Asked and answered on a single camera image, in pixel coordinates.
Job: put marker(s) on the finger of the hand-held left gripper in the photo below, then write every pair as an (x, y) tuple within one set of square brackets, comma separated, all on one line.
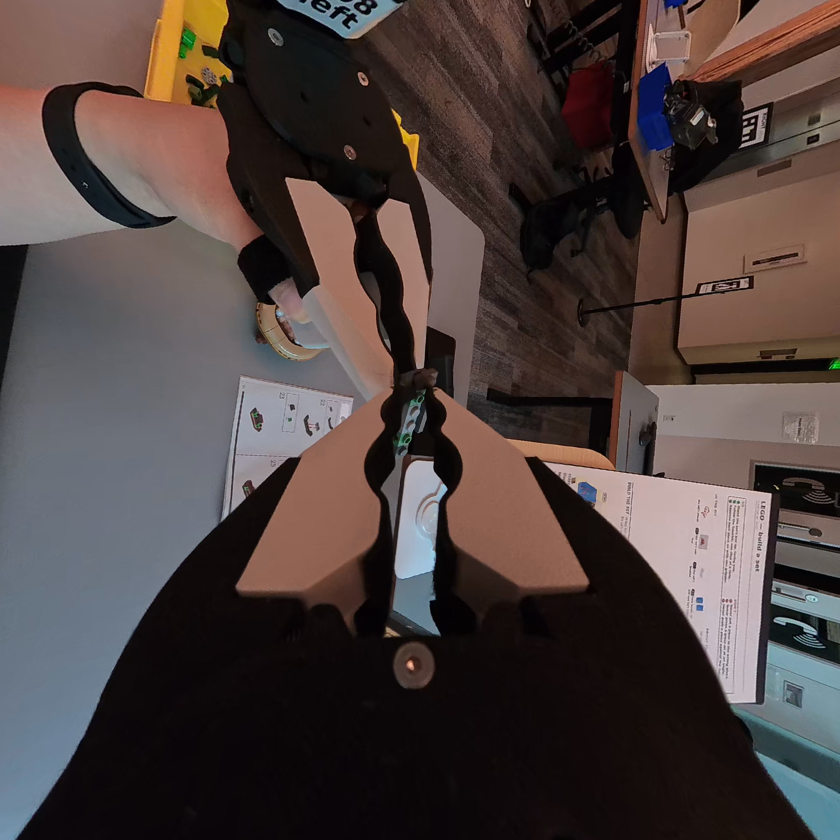
[(407, 262), (328, 262)]

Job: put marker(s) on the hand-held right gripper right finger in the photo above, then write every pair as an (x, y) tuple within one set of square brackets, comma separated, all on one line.
[(512, 525)]

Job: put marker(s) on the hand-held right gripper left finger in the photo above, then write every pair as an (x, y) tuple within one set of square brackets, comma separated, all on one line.
[(308, 525)]

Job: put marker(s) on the small brown brick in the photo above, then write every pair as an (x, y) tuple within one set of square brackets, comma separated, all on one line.
[(420, 377)]

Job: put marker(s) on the dark brick assembly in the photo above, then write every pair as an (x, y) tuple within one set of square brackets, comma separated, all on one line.
[(410, 420)]

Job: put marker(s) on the yellow plastic bin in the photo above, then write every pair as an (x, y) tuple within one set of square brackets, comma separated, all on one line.
[(164, 52)]

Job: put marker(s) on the grey office desk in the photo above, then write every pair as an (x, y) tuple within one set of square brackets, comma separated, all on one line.
[(633, 413)]

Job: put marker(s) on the wooden-edged office desk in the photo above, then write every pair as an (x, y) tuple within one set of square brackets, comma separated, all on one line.
[(646, 177)]

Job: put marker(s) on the person's left hand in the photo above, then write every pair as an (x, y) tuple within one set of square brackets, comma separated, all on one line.
[(184, 164)]

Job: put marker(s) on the building instruction booklet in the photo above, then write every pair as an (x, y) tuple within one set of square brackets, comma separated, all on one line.
[(275, 446)]

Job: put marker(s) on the wooden sheet stand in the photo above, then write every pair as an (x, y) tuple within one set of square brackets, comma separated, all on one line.
[(564, 454)]

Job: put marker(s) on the black rectangular object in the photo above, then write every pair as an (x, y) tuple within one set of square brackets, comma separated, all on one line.
[(441, 354)]

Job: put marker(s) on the pile of small toy bricks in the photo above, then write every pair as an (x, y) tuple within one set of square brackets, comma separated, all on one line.
[(197, 85)]

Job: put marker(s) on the white printed instruction sheet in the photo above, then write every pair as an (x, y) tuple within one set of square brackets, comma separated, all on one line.
[(656, 558)]

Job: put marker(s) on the black office chair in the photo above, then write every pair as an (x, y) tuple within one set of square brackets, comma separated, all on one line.
[(564, 216)]

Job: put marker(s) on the black floor stand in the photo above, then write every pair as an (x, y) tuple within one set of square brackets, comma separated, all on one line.
[(630, 305)]

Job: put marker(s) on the red bag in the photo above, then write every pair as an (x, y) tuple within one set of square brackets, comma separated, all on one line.
[(587, 108)]

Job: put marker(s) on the black wristband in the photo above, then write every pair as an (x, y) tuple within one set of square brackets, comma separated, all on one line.
[(82, 184)]

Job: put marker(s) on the blue plastic bin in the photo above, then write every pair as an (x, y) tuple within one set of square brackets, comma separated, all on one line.
[(656, 111)]

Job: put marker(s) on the black device bundle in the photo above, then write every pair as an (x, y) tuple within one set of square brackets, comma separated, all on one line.
[(689, 115)]

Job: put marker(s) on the black framed marker sign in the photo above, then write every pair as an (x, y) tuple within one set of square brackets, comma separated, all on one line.
[(754, 128)]

